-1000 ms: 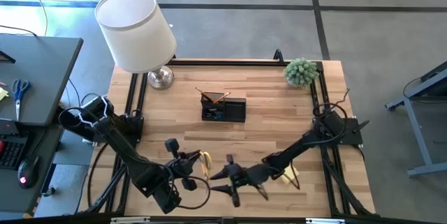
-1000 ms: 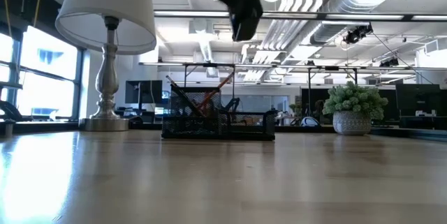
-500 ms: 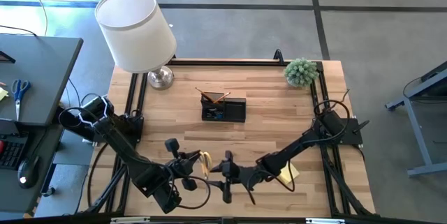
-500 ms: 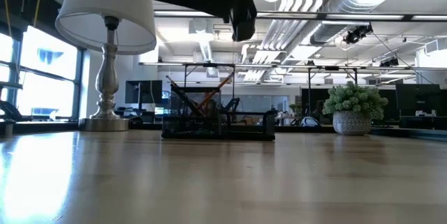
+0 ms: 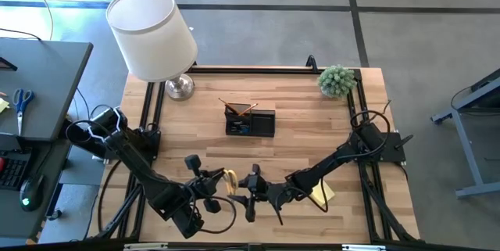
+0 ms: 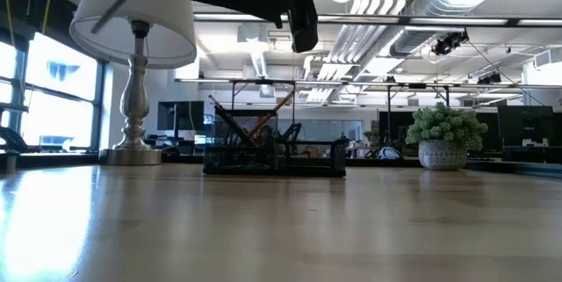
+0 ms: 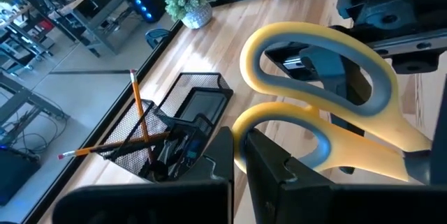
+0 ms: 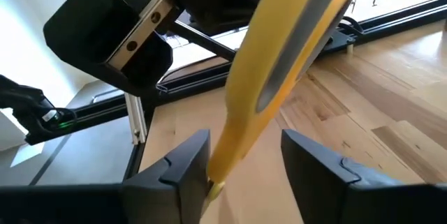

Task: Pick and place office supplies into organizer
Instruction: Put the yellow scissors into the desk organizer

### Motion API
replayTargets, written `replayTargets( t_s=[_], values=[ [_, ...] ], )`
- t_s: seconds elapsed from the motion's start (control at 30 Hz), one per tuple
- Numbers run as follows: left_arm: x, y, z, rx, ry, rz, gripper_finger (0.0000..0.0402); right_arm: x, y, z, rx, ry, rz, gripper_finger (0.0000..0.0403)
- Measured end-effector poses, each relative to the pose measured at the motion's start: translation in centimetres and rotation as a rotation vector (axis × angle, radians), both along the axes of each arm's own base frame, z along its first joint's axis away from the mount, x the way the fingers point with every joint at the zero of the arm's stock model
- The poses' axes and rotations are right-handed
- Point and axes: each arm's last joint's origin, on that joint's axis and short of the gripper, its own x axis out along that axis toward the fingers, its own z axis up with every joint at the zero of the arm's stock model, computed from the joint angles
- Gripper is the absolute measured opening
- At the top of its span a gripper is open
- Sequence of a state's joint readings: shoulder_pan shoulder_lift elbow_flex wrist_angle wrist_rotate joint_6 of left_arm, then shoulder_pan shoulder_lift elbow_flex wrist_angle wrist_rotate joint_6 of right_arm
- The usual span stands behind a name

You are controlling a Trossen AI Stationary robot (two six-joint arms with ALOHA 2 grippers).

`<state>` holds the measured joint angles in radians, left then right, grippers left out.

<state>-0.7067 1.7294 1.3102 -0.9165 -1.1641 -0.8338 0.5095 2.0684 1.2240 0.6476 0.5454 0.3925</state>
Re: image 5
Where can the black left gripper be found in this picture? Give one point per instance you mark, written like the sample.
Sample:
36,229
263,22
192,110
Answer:
205,186

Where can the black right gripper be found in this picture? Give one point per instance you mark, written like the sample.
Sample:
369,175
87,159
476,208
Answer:
259,188

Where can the black mesh desk organizer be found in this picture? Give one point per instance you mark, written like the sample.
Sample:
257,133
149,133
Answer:
262,124

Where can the orange wooden pencil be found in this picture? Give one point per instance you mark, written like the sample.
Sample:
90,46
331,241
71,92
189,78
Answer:
228,106
250,108

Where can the yellow sticky note pad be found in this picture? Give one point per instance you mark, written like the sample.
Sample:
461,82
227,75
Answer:
327,196

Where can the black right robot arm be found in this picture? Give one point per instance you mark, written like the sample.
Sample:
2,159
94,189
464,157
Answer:
324,165

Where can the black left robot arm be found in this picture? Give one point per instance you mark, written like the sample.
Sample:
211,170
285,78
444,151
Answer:
133,157

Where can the green faux plant white pot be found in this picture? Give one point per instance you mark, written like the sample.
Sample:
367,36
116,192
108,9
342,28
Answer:
336,81

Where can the table lamp white shade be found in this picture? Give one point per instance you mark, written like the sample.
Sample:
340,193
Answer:
148,32

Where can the black computer mouse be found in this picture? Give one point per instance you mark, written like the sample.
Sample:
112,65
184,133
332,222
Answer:
31,192

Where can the black keyboard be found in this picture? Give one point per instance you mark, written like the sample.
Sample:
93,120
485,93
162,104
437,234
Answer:
11,174

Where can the dark grey keyboard desk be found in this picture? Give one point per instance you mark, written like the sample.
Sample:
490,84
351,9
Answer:
9,219

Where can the small yellow note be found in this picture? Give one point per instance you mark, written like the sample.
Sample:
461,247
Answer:
3,105

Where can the black flat device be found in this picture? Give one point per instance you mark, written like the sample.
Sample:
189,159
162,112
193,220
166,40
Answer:
6,64

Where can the black aluminium table frame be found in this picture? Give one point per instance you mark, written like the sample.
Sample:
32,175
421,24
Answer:
254,70

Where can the grey metal cart frame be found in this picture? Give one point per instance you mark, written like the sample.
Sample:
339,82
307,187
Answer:
466,153

